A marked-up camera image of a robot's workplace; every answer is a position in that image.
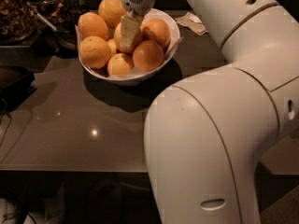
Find glass jar of nuts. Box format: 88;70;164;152
0;0;36;45

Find crumpled paper napkins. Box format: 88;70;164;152
175;12;207;35

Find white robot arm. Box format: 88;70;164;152
144;0;299;224

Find white ceramic bowl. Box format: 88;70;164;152
78;8;182;87

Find black device at left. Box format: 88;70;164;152
0;65;36;111

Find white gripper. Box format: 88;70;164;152
120;0;155;49

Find black wire stand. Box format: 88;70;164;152
54;5;89;59

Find small hidden middle orange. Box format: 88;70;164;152
107;38;118;55

